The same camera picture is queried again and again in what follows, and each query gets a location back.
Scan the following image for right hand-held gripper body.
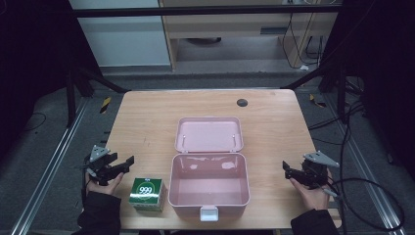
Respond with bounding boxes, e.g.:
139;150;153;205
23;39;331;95
300;150;341;191

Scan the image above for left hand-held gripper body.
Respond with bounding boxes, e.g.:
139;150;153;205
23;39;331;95
82;144;119;187

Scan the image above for green and white carton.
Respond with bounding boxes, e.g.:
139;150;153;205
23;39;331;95
128;177;167;212

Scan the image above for pink plastic storage box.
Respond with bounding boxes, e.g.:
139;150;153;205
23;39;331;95
167;116;252;223

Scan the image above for person's left hand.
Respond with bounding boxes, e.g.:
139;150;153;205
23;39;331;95
84;171;125;197

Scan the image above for person's right hand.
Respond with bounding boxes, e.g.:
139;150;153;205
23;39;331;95
289;169;335;212

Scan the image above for yellow and black tape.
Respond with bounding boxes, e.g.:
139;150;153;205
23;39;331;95
99;96;113;116
308;93;328;109

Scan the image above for black metal stand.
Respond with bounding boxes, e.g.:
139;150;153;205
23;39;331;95
281;64;348;123
64;64;130;129

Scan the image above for white cabinet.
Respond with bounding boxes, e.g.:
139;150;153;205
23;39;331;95
68;0;172;69

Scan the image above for dark curtain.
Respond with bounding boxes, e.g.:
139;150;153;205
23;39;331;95
321;0;415;182
0;0;103;165

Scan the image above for light wooden desk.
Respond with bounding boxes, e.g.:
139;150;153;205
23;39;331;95
158;0;340;71

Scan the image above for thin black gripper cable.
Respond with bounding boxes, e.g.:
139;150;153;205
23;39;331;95
80;160;92;201

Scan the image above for aluminium floor rail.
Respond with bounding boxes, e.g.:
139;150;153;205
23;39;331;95
9;96;90;235
324;93;403;235

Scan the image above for black floor cables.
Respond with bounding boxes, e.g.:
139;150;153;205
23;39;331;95
307;76;370;147

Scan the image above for thin black floor cable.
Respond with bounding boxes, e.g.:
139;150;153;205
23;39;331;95
19;112;48;134

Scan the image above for black hanging desk cables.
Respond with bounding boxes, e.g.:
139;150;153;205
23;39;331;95
281;12;324;71

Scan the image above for black horizontal frame bar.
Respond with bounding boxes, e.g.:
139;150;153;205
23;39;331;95
71;4;345;19

